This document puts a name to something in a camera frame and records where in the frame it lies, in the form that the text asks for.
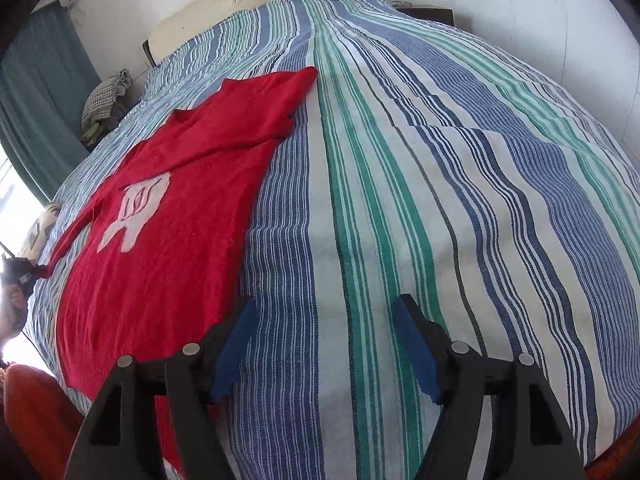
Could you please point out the person's left hand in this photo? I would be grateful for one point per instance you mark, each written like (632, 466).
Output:
(18, 307)

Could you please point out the pile of clothes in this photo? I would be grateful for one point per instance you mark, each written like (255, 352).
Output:
(105, 95)

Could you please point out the patterned pillow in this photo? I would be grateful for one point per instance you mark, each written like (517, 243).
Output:
(40, 225)

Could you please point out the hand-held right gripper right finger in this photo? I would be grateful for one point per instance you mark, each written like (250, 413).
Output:
(417, 352)

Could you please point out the orange rug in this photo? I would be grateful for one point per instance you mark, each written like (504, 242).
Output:
(35, 420)

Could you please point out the cream padded headboard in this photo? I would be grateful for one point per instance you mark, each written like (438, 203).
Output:
(250, 10)

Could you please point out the window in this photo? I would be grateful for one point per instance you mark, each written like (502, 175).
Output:
(10, 200)

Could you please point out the white wardrobe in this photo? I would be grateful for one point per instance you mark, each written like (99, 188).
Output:
(550, 35)

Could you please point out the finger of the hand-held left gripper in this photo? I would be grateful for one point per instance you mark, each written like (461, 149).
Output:
(32, 271)

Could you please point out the dark nightstand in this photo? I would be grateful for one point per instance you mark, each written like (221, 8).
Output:
(430, 12)

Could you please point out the red sweater with white rabbit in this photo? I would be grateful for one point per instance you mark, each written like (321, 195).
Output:
(165, 260)

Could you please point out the striped bed duvet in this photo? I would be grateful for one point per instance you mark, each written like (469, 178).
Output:
(400, 185)

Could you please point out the teal curtain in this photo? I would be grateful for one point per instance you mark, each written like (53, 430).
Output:
(40, 110)

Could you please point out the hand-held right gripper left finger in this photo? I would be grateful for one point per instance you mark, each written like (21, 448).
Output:
(235, 352)

